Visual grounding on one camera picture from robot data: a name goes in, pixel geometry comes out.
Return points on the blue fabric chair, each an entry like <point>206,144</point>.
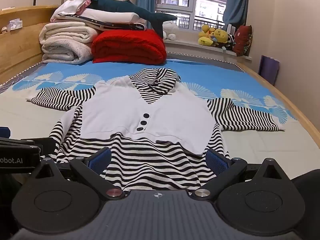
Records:
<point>236,0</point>

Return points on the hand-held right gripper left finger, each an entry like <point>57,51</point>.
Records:
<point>100,160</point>

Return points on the black white striped plush toy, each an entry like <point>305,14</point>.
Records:
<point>228,42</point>

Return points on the blue white patterned bedsheet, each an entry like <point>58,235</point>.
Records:
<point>200,70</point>

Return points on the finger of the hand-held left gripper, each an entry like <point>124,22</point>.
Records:
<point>47,145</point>
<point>4,132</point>

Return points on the blue curtain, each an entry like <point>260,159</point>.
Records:
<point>145,2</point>

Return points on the white pink folded cloth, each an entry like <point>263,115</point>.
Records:
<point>70,6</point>

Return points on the striped sweater with white vest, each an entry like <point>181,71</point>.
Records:
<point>150,112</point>

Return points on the window sill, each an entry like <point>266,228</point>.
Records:
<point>195,47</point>

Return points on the white folded fleece blanket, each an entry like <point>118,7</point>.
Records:
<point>65,42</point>

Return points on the yellow plush toy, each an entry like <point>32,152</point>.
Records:
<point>221,35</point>
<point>207,36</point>

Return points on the teal shark plush toy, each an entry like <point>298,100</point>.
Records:
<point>120,6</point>

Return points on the tissue box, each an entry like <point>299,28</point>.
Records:
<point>15,25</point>

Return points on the red patterned cushion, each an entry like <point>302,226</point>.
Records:
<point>243,40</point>

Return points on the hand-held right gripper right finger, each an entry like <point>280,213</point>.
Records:
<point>215,163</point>

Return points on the red folded blanket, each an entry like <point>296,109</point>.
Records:
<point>130,46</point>

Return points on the window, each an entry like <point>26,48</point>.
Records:
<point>190,0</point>

